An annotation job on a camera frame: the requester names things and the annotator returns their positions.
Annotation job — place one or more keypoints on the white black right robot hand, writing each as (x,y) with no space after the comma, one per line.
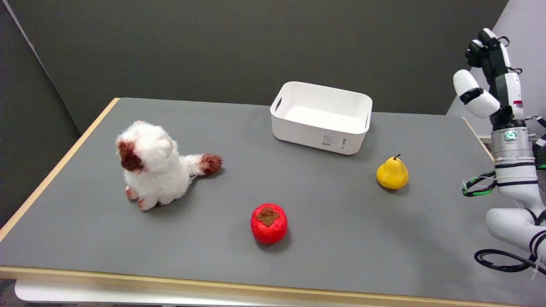
(507,91)

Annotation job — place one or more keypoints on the white brown plush cat toy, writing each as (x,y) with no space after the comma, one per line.
(162,170)

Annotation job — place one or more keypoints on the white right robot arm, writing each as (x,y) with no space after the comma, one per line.
(514,170)

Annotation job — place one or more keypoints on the yellow toy pear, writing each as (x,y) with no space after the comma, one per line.
(392,175)

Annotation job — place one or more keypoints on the red toy persimmon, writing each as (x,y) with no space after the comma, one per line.
(268,228)

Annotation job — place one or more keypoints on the white plastic storage bin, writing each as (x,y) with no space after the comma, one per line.
(315,128)

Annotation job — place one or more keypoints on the grey table mat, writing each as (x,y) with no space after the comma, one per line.
(341,238)

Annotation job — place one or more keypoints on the white table frame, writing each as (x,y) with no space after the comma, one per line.
(85,294)

